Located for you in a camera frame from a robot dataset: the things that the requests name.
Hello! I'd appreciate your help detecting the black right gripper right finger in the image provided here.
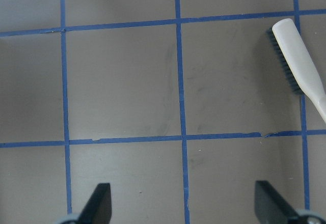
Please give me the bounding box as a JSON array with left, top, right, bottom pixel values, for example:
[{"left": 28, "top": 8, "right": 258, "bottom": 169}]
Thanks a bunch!
[{"left": 254, "top": 180, "right": 303, "bottom": 224}]

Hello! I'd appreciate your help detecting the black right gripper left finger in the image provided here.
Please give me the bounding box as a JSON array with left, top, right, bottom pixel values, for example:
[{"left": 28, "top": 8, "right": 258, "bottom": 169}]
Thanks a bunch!
[{"left": 76, "top": 183, "right": 112, "bottom": 224}]

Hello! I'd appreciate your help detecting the beige hand brush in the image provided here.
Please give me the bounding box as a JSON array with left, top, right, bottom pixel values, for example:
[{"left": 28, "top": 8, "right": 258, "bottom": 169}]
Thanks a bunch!
[{"left": 267, "top": 18, "right": 325, "bottom": 121}]

